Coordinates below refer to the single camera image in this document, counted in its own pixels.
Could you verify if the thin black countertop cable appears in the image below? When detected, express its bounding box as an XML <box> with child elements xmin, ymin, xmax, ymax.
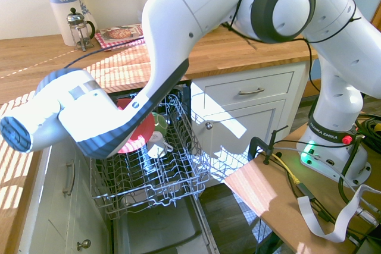
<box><xmin>63</xmin><ymin>37</ymin><xmax>147</xmax><ymax>69</ymax></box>

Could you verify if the white mug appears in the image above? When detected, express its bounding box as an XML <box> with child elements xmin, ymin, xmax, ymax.
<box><xmin>146</xmin><ymin>131</ymin><xmax>174</xmax><ymax>159</ymax></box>

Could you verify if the white cabinet drawer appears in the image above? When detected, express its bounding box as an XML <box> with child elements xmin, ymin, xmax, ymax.
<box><xmin>203</xmin><ymin>70</ymin><xmax>296</xmax><ymax>101</ymax></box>

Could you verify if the white flat ribbon cable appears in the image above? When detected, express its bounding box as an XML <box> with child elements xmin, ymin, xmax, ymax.
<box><xmin>296</xmin><ymin>184</ymin><xmax>381</xmax><ymax>243</ymax></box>

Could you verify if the green bowl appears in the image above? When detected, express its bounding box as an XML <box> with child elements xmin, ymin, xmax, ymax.
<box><xmin>151</xmin><ymin>112</ymin><xmax>169</xmax><ymax>136</ymax></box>

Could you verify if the grey cable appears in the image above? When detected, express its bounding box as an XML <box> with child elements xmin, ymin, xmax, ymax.
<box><xmin>276</xmin><ymin>146</ymin><xmax>360</xmax><ymax>193</ymax></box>

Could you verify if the red plastic plate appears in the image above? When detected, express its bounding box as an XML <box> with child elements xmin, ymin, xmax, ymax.
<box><xmin>115</xmin><ymin>98</ymin><xmax>156</xmax><ymax>155</ymax></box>

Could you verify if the black yellow cable bundle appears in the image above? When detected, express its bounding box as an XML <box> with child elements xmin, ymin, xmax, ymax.
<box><xmin>355</xmin><ymin>112</ymin><xmax>381</xmax><ymax>160</ymax></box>

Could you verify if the white blue patterned vase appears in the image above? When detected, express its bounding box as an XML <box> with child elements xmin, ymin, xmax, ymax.
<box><xmin>77</xmin><ymin>0</ymin><xmax>99</xmax><ymax>33</ymax></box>

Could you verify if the long metal cabinet handle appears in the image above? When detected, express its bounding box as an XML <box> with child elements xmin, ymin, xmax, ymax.
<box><xmin>61</xmin><ymin>159</ymin><xmax>76</xmax><ymax>197</ymax></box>

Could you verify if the glass french press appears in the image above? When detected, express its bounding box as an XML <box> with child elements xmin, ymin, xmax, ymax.
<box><xmin>65</xmin><ymin>7</ymin><xmax>96</xmax><ymax>52</ymax></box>

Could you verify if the curved metal drawer handle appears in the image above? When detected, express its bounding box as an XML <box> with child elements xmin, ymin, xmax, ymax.
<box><xmin>238</xmin><ymin>87</ymin><xmax>266</xmax><ymax>96</ymax></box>

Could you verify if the white cabinet door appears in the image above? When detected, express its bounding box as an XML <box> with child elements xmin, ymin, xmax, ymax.
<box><xmin>191</xmin><ymin>98</ymin><xmax>287</xmax><ymax>179</ymax></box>

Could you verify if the metal wire dishwasher rack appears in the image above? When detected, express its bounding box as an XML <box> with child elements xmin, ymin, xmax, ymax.
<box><xmin>89</xmin><ymin>86</ymin><xmax>213</xmax><ymax>221</ymax></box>

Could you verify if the pizza cover cookbook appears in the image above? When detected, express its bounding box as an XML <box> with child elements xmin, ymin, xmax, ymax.
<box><xmin>98</xmin><ymin>23</ymin><xmax>145</xmax><ymax>42</ymax></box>

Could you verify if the black metal table clamp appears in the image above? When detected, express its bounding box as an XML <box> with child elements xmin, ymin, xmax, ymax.
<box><xmin>247</xmin><ymin>124</ymin><xmax>290</xmax><ymax>166</ymax></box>

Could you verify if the stainless steel dishwasher door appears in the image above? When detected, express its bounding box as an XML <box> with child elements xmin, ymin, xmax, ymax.
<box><xmin>111</xmin><ymin>182</ymin><xmax>221</xmax><ymax>254</ymax></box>

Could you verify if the white blue water filter jug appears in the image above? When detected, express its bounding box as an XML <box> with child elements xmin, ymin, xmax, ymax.
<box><xmin>45</xmin><ymin>0</ymin><xmax>83</xmax><ymax>47</ymax></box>

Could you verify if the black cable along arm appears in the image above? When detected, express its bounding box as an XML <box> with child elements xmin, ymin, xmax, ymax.
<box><xmin>221</xmin><ymin>0</ymin><xmax>363</xmax><ymax>52</ymax></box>

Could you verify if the small black adapter box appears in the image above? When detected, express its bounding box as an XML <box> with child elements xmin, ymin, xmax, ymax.
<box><xmin>295</xmin><ymin>182</ymin><xmax>318</xmax><ymax>200</ymax></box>

